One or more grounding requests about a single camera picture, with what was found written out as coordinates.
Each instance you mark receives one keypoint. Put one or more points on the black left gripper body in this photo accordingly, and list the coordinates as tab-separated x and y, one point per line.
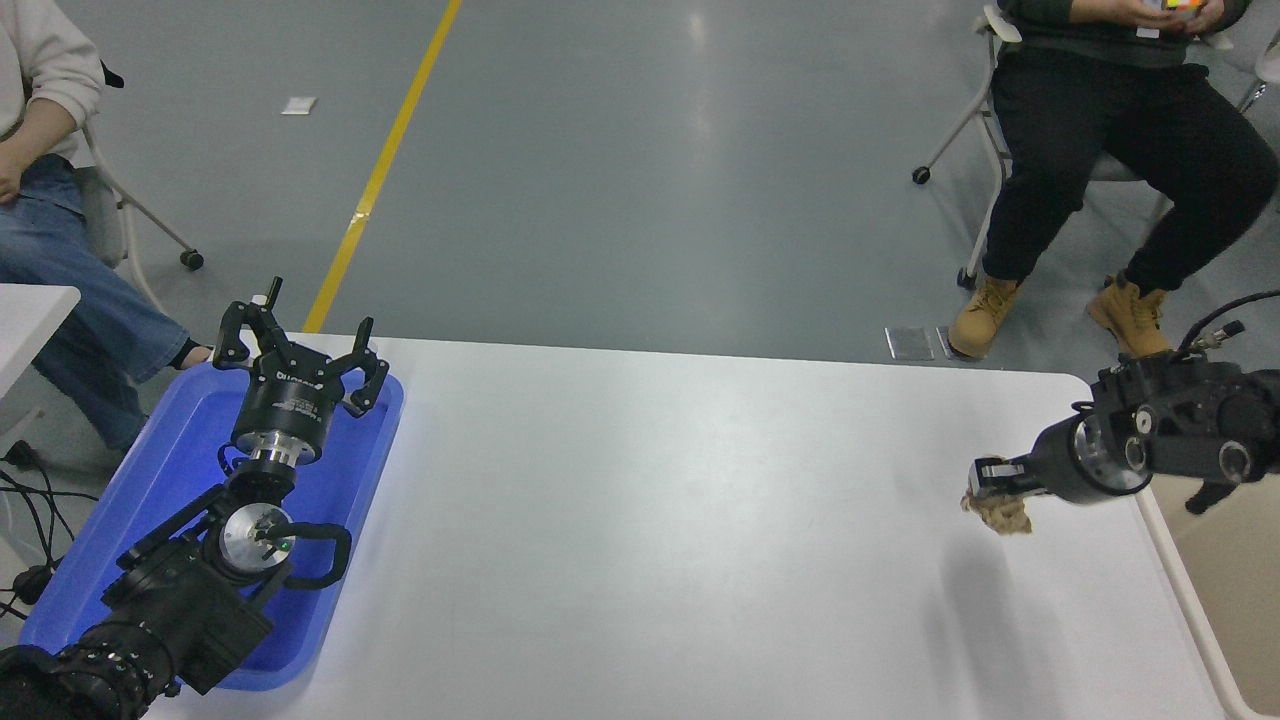
285	400

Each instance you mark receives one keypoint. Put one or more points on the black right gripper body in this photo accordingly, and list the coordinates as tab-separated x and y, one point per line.
1065	465

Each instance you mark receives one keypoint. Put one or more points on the tan paper ball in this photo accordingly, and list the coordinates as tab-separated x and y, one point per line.
1005	515

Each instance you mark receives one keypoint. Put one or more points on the colourful puzzle cube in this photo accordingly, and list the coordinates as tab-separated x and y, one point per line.
1182	6

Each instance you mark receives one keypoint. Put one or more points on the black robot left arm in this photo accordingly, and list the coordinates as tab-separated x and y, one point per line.
190	600

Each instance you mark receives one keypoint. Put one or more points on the person's forearm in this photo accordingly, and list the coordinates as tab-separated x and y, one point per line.
40	130

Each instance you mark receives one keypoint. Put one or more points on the person's hand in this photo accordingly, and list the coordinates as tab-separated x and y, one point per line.
10	178

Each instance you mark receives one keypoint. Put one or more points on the person's right hand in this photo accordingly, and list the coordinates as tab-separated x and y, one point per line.
1130	8

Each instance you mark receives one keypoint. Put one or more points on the person's left hand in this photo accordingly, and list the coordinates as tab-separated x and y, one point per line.
1208	18

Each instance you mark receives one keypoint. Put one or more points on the blue plastic tray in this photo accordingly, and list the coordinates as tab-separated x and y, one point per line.
180	450

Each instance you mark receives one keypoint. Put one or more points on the grey metal floor plate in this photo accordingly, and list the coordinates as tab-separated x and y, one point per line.
942	342
908	343

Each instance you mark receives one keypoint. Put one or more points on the person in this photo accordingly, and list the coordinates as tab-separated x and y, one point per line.
70	290
1100	130

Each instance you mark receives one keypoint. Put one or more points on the white wheeled chair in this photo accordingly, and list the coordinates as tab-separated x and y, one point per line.
100	215
985	90

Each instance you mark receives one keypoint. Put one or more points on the large pale bin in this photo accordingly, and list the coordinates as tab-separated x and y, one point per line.
1230	620

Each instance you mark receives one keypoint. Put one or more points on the white paper scrap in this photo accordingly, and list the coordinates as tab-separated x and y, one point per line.
300	106

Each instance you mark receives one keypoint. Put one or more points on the small white table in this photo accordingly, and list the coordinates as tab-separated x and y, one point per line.
30	320

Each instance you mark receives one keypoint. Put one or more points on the black power adapter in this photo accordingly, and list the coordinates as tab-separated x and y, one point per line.
32	583

